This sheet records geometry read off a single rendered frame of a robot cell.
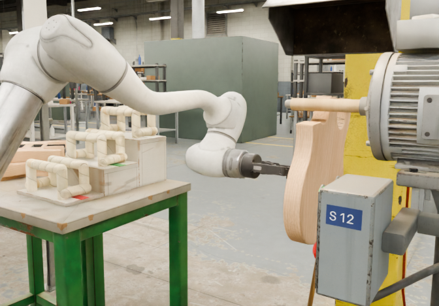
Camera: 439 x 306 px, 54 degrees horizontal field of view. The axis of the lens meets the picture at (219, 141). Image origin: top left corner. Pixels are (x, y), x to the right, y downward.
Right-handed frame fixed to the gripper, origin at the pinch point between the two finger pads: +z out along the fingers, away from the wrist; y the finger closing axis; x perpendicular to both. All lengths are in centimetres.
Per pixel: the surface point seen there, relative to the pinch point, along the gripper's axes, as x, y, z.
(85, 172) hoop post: -8, 20, -68
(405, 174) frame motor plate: 3.7, 17.9, 27.3
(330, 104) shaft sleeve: 18.5, 9.8, 7.3
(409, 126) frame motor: 13.7, 19.4, 27.5
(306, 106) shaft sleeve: 17.8, 9.7, 1.0
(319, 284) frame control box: -17.1, 38.1, 17.8
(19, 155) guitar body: -7, 13, -115
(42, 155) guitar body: -7, 8, -108
